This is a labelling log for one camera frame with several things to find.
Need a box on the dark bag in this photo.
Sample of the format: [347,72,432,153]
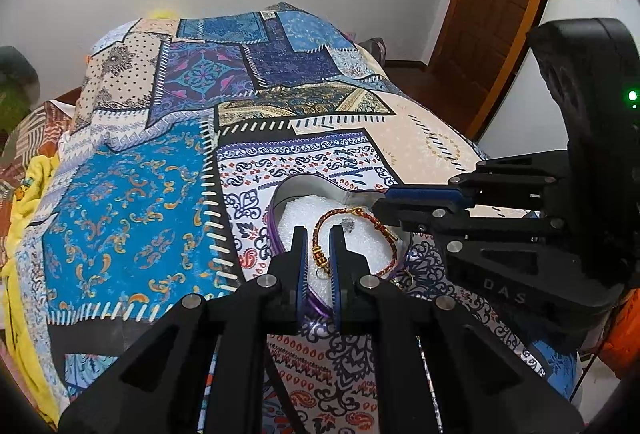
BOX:
[350,32,389,65]

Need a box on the white foam padding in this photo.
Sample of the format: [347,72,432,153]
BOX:
[276,195,412,310]

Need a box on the brown wooden door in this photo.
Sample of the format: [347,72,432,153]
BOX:
[425,0,567,141]

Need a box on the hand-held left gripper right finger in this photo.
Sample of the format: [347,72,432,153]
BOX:
[327,224,583,434]

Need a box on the blue patchwork quilt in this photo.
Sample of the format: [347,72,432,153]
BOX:
[5,3,581,434]

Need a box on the thin black cable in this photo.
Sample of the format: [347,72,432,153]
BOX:
[572,314,617,411]

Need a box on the orange cloth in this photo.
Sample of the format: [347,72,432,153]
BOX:
[599,297,640,376]

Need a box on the yellow blanket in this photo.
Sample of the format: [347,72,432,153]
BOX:
[0,154,67,426]

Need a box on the grey bundle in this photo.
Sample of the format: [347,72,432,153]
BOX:
[0,46,41,88]

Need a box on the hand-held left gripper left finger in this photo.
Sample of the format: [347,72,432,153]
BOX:
[57,225,308,434]

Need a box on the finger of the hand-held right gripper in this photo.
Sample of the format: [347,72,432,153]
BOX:
[385,149,574,212]
[372,199,567,261]

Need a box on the green bag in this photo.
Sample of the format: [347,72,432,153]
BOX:
[0,82,37,135]

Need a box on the purple heart-shaped tin box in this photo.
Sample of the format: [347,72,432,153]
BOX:
[269,173,417,321]

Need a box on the orange patterned sheet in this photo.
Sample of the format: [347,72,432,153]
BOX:
[0,98,77,195]

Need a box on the red gold braided bracelet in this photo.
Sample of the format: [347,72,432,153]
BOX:
[310,206,401,278]

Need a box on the purple cord necklace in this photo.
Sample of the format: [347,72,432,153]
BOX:
[269,211,334,318]

